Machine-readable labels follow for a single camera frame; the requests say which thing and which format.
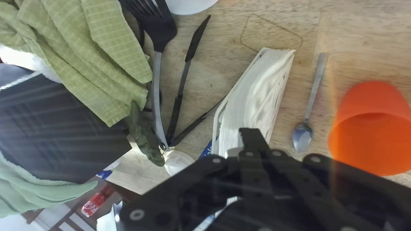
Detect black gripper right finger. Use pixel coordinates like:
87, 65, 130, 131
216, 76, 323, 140
254, 127, 411, 231

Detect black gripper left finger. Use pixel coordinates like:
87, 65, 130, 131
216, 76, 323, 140
118, 127, 259, 231

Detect orange plastic cup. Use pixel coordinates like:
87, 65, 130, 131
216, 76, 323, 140
327, 80, 411, 177

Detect blue Ziploc box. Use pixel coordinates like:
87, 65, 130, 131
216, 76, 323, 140
198, 140, 215, 161

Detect white paper sheet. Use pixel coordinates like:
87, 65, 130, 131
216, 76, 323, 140
96, 148, 173, 197

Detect thin black utensil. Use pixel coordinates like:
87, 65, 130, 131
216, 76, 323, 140
169, 102, 224, 148

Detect small metal spoon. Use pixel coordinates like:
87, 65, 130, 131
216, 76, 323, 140
290, 52, 328, 154

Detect dark green rag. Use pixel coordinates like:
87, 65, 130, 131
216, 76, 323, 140
124, 102, 166, 167

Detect red labelled bottle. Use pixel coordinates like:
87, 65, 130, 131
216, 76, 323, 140
79, 189, 112, 219

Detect black tongs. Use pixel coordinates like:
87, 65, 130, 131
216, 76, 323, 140
164, 14, 213, 143

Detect dark plaid cloth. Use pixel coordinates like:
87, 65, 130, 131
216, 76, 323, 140
0, 73, 132, 186

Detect light green cloth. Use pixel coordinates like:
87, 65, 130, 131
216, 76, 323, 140
0, 150, 100, 220

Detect black slotted spatula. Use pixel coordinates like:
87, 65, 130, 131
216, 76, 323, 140
121, 0, 178, 148

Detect clear plastic zip bag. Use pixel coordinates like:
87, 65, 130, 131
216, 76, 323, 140
238, 14, 305, 52

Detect olive green waffle towel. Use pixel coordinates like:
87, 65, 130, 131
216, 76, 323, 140
0, 0, 154, 129

